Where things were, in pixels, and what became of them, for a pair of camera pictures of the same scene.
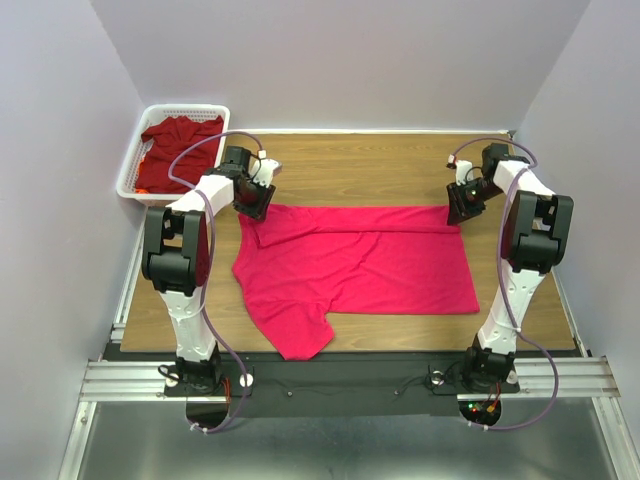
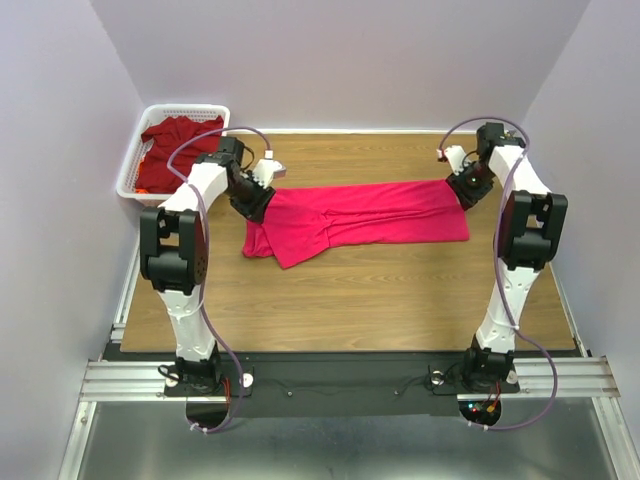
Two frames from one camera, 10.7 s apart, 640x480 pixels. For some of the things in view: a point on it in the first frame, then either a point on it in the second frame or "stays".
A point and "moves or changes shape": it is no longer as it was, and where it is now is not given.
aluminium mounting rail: x=578 y=376 stays
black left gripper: x=259 y=210 stays
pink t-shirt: x=298 y=266 moves or changes shape
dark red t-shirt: x=166 y=140 stays
